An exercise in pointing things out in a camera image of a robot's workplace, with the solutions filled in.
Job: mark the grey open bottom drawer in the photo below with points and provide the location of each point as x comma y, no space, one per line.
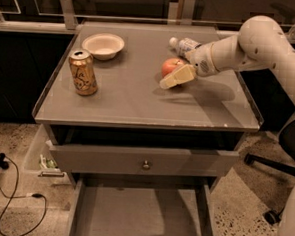
103,208

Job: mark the red apple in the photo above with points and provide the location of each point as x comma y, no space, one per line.
171,64

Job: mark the clear plastic storage bin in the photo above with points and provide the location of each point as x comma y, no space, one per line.
39,162

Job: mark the gold soda can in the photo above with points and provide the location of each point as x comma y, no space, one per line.
81,67

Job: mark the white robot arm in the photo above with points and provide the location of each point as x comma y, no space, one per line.
260,43

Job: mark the clear plastic water bottle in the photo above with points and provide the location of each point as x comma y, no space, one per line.
184,45

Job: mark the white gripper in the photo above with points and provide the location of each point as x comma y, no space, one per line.
201,59

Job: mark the grey middle drawer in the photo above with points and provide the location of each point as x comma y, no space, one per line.
142,161

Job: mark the metal railing post middle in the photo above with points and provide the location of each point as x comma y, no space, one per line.
187,11

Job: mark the white paper bowl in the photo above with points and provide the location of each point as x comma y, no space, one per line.
103,46

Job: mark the metal railing post left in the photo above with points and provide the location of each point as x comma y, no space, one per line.
70,20

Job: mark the grey drawer cabinet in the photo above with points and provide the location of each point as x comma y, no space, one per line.
129,108

